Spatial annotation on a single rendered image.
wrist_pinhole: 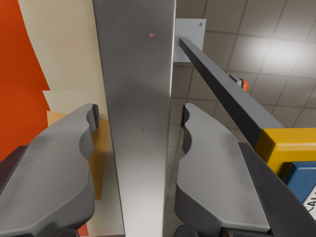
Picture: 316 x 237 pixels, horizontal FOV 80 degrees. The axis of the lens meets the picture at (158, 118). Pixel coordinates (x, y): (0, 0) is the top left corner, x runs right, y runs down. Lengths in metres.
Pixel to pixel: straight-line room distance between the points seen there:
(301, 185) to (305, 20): 1.19
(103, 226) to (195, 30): 1.00
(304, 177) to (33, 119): 0.25
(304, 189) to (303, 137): 0.05
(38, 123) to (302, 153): 0.24
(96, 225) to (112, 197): 0.06
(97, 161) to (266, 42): 1.18
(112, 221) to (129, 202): 0.10
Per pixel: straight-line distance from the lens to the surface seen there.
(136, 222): 0.20
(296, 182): 0.24
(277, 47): 1.32
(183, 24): 1.10
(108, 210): 0.25
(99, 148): 0.18
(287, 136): 0.23
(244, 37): 1.22
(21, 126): 0.19
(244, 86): 0.51
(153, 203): 0.18
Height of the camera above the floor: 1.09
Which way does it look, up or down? 58 degrees down
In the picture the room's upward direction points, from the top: 175 degrees clockwise
